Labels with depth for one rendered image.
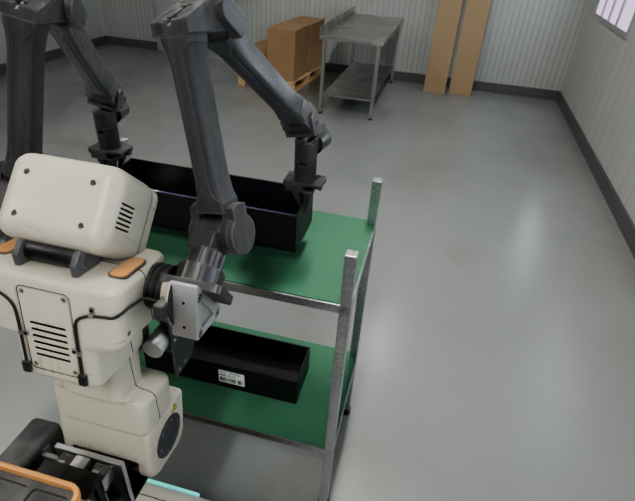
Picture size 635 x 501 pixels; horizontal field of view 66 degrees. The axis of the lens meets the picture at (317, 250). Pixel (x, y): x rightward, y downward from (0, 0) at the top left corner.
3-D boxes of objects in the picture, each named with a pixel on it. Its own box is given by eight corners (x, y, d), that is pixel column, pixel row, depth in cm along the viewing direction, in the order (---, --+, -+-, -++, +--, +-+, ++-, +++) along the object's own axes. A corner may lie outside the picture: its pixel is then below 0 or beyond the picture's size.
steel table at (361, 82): (395, 82, 665) (404, 10, 615) (373, 121, 525) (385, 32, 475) (348, 76, 677) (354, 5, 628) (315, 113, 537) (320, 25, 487)
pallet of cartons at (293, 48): (323, 73, 684) (327, 17, 644) (299, 94, 590) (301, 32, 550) (267, 66, 699) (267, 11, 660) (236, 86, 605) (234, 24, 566)
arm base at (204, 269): (154, 279, 84) (219, 293, 82) (169, 238, 87) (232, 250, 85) (173, 292, 92) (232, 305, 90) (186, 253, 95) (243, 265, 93)
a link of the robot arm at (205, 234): (184, 252, 89) (207, 254, 86) (201, 203, 92) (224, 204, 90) (212, 269, 97) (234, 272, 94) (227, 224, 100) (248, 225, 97)
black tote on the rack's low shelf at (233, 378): (146, 367, 179) (141, 345, 172) (169, 336, 193) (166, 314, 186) (295, 404, 169) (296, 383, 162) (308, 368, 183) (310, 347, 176)
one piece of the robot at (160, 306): (150, 342, 84) (165, 346, 83) (146, 287, 79) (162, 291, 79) (185, 305, 95) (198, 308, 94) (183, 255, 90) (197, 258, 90)
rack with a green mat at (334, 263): (159, 362, 227) (119, 136, 165) (351, 409, 211) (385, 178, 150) (99, 446, 189) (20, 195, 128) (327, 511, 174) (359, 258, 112)
